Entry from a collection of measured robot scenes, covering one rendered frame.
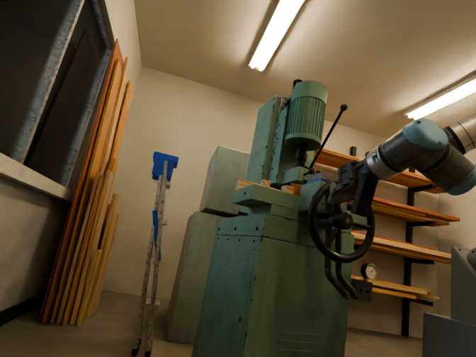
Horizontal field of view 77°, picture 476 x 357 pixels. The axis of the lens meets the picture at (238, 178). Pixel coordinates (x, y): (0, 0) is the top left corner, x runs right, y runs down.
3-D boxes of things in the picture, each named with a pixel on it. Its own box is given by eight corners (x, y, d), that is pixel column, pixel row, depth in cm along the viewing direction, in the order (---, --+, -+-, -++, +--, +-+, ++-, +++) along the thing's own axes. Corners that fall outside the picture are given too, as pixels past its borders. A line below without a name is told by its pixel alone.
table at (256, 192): (261, 195, 105) (264, 179, 106) (231, 203, 132) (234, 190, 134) (390, 230, 124) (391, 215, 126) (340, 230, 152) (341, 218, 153)
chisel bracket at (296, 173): (296, 183, 135) (298, 165, 138) (280, 187, 148) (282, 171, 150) (309, 187, 138) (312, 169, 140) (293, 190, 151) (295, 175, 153)
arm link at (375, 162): (408, 176, 78) (380, 166, 75) (392, 185, 82) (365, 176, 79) (399, 149, 83) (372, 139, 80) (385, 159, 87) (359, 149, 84)
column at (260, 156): (252, 221, 149) (274, 94, 167) (236, 222, 170) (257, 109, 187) (290, 230, 157) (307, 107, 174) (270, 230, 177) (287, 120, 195)
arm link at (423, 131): (452, 154, 67) (418, 129, 66) (405, 180, 77) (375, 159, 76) (450, 131, 73) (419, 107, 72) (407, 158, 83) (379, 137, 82)
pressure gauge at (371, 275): (364, 283, 119) (366, 262, 120) (357, 282, 122) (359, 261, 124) (376, 285, 121) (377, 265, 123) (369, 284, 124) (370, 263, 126)
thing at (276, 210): (270, 214, 115) (271, 203, 116) (248, 216, 134) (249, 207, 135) (351, 234, 128) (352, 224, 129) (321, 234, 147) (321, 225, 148)
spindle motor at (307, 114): (297, 134, 135) (305, 75, 143) (278, 144, 151) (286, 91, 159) (328, 146, 141) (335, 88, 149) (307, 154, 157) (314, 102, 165)
